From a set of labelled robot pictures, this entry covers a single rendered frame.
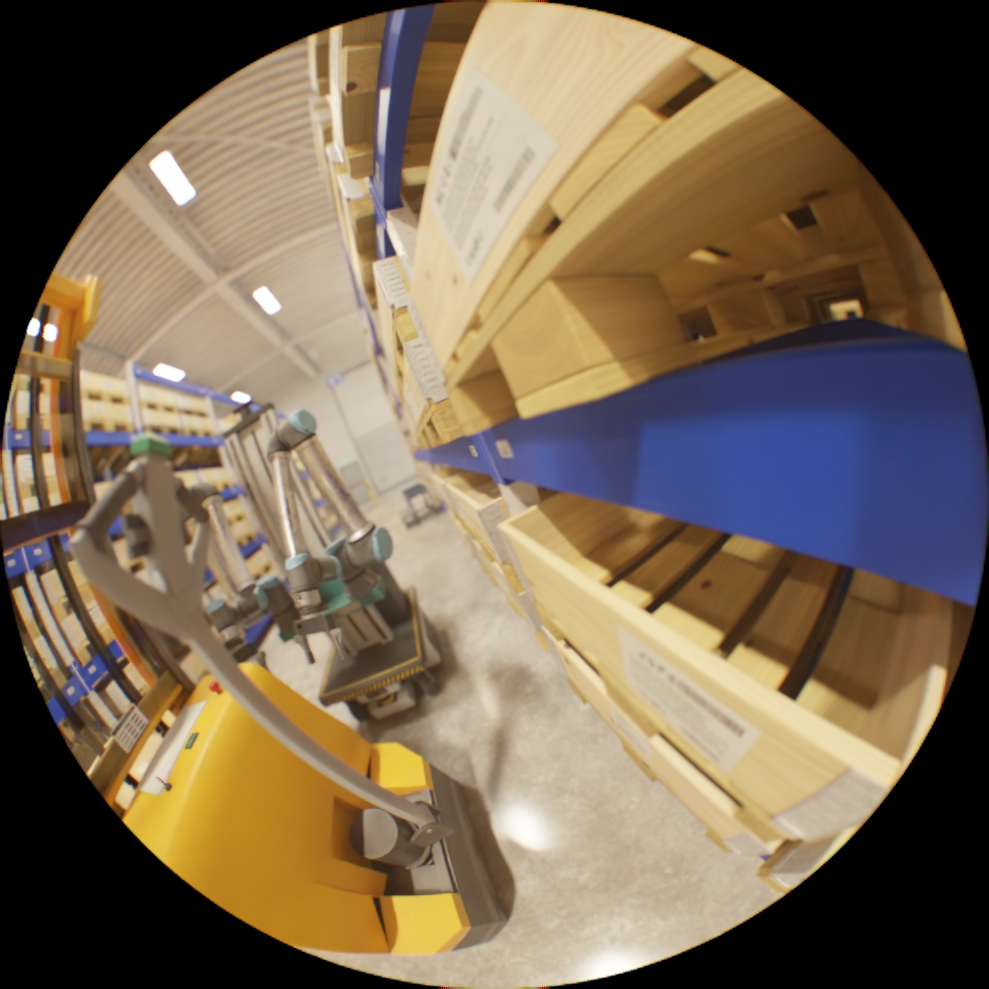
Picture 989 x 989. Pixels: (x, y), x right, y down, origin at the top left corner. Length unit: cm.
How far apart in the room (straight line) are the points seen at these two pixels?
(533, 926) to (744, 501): 125
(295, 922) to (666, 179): 105
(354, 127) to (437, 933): 203
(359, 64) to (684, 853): 210
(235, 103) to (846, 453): 712
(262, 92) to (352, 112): 594
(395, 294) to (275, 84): 617
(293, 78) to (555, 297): 672
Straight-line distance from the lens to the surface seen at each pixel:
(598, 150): 20
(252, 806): 87
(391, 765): 118
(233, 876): 83
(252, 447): 176
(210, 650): 56
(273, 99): 706
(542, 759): 134
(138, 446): 55
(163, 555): 52
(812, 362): 20
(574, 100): 22
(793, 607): 61
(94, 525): 41
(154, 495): 53
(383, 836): 98
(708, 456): 25
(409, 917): 102
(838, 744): 27
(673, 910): 122
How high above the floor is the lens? 119
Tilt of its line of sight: 14 degrees down
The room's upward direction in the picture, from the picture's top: 23 degrees counter-clockwise
